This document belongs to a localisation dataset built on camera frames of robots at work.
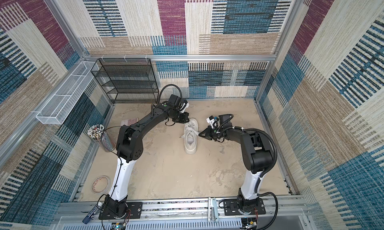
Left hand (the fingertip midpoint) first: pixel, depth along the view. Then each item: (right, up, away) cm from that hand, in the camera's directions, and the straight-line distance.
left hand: (190, 118), depth 97 cm
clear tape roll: (-47, -35, -16) cm, 61 cm away
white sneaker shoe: (0, -11, -5) cm, 12 cm away
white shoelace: (-1, -8, -3) cm, 9 cm away
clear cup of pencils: (-49, -11, -12) cm, 51 cm away
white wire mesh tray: (-61, +5, -26) cm, 67 cm away
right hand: (+6, -11, -5) cm, 13 cm away
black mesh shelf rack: (-46, +27, +14) cm, 55 cm away
